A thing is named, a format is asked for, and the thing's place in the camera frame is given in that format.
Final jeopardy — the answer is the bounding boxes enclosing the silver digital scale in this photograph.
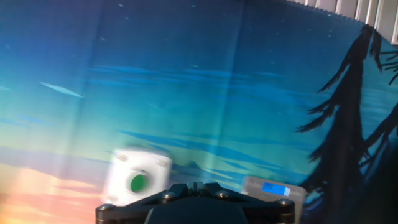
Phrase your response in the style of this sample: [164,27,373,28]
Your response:
[241,176,307,224]

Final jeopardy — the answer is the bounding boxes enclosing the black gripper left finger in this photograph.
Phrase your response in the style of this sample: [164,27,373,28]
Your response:
[95,182,194,224]

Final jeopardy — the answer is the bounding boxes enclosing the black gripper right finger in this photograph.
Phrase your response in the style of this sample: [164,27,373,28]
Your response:
[198,182,296,224]

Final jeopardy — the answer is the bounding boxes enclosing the white box green button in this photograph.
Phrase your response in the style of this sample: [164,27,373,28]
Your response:
[102,147,173,207]

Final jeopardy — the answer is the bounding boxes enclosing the printed sunset forest cloth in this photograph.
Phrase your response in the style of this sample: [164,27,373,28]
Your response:
[0,0,398,224]

